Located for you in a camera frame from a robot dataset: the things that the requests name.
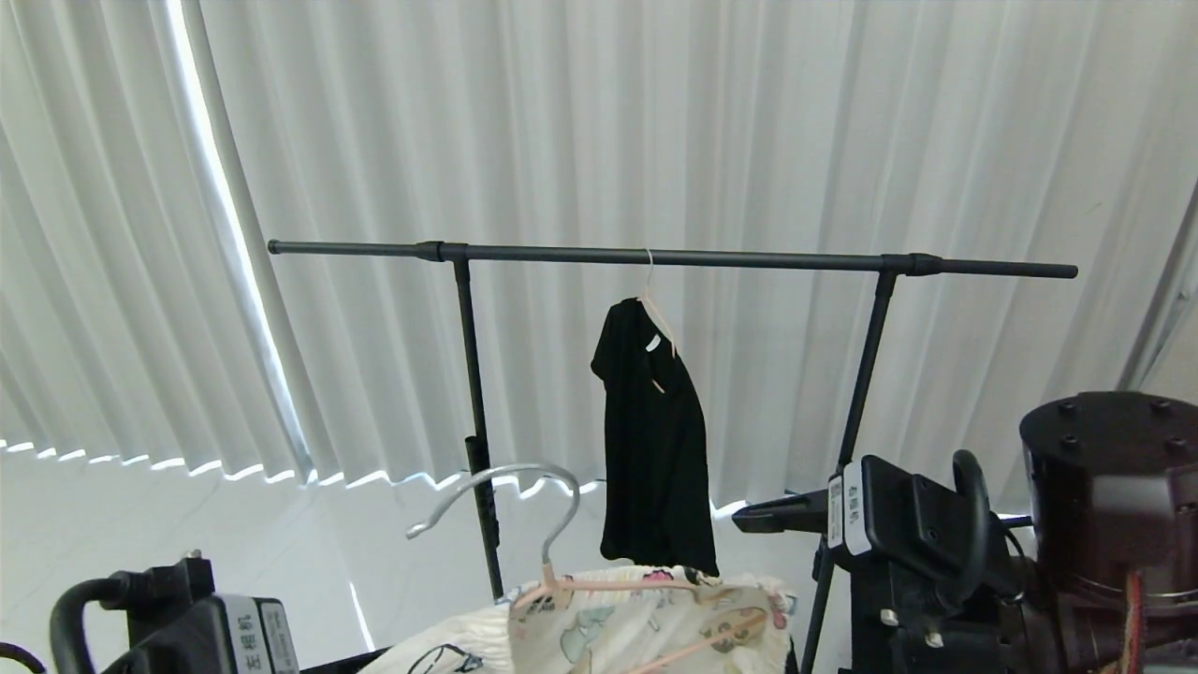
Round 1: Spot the cream printed garment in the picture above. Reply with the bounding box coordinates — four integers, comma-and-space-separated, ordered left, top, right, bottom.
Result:
358, 564, 798, 674

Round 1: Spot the pink clothes hanger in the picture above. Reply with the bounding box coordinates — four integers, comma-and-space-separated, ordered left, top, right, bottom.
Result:
637, 248, 678, 394
405, 462, 770, 674

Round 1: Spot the black clothes rack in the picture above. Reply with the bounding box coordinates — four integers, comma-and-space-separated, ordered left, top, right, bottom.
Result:
267, 240, 1079, 674

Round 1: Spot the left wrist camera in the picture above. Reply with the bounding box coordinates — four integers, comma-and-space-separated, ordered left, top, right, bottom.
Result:
98, 550, 302, 674

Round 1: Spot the black garment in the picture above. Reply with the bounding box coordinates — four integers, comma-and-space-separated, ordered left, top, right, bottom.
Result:
591, 297, 721, 578

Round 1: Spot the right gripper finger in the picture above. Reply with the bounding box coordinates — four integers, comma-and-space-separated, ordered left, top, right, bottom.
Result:
731, 489, 830, 535

